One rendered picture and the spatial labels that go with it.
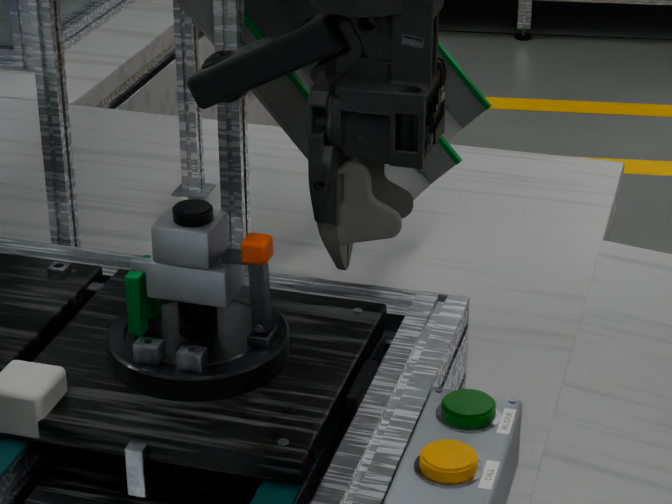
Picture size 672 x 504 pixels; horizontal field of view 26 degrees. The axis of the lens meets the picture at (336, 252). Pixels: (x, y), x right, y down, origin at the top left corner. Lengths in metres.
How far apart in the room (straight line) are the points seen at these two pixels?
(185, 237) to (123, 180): 0.67
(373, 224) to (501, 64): 3.80
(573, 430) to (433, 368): 0.17
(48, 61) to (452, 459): 0.53
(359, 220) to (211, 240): 0.12
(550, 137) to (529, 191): 2.52
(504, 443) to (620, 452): 0.21
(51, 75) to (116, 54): 0.86
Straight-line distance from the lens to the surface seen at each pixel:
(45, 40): 1.30
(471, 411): 1.06
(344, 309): 1.19
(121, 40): 2.23
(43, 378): 1.08
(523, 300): 1.45
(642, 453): 1.24
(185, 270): 1.08
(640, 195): 3.87
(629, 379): 1.34
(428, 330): 1.20
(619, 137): 4.25
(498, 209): 1.65
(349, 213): 1.02
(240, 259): 1.08
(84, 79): 2.07
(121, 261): 1.31
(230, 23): 1.23
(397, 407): 1.08
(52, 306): 1.22
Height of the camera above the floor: 1.54
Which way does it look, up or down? 26 degrees down
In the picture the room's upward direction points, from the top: straight up
